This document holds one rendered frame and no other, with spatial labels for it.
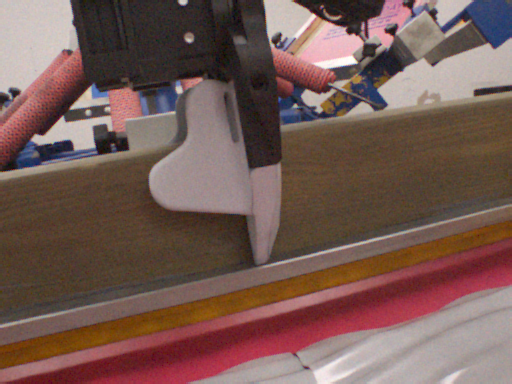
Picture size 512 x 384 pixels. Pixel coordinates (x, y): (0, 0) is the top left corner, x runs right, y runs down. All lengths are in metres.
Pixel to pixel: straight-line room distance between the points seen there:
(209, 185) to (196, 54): 0.06
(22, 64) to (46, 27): 0.40
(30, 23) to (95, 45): 4.32
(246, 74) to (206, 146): 0.04
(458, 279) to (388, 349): 0.09
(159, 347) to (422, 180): 0.18
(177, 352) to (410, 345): 0.12
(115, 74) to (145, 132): 0.30
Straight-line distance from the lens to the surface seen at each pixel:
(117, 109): 0.71
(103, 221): 0.22
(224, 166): 0.20
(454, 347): 0.21
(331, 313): 0.25
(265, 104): 0.19
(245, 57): 0.19
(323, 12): 0.25
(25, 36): 4.51
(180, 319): 0.25
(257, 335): 0.24
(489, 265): 0.31
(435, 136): 0.27
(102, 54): 0.19
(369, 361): 0.21
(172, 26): 0.20
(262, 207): 0.20
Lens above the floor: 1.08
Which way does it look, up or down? 12 degrees down
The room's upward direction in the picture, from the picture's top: 8 degrees counter-clockwise
